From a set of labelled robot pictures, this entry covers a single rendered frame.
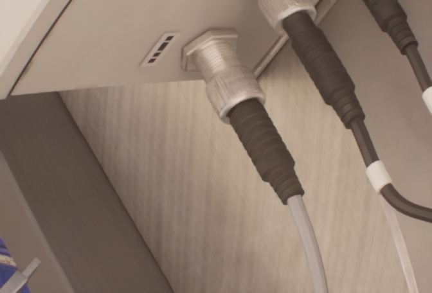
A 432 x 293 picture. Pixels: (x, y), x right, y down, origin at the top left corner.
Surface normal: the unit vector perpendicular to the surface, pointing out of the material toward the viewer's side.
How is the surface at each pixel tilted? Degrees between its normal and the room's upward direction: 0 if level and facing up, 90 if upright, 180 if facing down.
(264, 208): 90
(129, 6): 133
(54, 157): 38
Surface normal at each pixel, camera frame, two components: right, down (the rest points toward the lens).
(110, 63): 0.44, 0.78
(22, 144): 0.45, -0.70
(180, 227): -0.74, 0.05
